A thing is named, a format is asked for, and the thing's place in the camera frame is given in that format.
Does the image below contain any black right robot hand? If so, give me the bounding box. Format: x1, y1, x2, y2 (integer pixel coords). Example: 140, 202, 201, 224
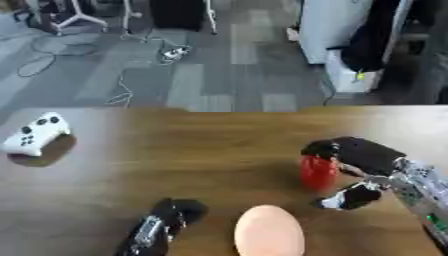
299, 136, 408, 211

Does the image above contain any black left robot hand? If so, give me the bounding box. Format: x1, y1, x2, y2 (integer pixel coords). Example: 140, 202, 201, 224
112, 197, 210, 256

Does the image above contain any red cylinder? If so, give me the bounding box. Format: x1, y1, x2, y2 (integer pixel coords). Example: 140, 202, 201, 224
299, 154, 340, 192

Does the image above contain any white box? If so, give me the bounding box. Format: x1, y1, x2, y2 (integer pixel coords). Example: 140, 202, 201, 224
323, 49, 385, 94

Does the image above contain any peach egg-shaped toy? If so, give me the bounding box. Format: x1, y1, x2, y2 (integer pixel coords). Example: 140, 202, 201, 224
232, 204, 307, 256

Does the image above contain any black hanging bag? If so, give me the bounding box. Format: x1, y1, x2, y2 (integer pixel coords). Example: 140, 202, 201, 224
325, 0, 410, 73

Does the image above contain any white cabinet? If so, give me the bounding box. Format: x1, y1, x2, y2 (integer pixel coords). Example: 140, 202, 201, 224
297, 0, 375, 65

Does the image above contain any white game controller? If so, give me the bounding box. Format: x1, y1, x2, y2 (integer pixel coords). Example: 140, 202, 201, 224
1, 111, 74, 157

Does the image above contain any white power strip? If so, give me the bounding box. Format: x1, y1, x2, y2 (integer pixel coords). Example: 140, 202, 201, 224
161, 46, 193, 61

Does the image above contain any black case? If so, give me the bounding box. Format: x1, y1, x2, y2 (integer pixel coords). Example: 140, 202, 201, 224
148, 0, 207, 32

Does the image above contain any white tripod stand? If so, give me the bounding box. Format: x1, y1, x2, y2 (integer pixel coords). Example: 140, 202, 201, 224
50, 0, 112, 36

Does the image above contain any white floor cable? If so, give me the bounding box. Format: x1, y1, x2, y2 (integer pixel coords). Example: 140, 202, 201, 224
103, 68, 137, 108

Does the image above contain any black floor cable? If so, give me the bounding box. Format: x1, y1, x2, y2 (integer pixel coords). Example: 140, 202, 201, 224
15, 33, 102, 78

